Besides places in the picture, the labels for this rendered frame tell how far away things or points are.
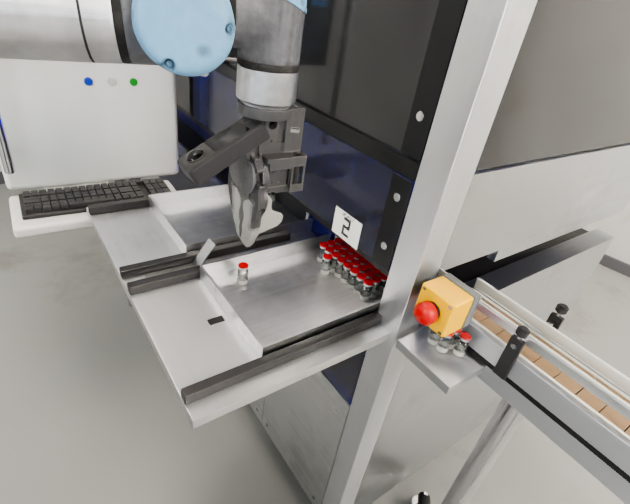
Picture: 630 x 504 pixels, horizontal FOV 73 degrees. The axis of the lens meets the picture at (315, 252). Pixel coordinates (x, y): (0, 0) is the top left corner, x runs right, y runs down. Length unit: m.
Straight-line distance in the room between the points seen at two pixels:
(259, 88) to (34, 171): 1.05
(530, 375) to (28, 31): 0.80
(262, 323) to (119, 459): 1.01
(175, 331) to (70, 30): 0.54
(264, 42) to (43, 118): 1.00
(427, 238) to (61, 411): 1.51
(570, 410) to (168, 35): 0.75
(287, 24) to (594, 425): 0.72
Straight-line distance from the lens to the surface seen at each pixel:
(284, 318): 0.83
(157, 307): 0.86
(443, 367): 0.83
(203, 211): 1.17
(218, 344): 0.78
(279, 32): 0.52
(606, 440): 0.83
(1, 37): 0.41
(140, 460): 1.70
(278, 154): 0.58
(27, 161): 1.48
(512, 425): 0.97
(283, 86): 0.54
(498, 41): 0.65
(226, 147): 0.54
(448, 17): 0.70
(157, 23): 0.37
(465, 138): 0.67
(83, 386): 1.94
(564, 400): 0.83
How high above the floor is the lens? 1.43
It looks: 32 degrees down
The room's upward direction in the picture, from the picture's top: 10 degrees clockwise
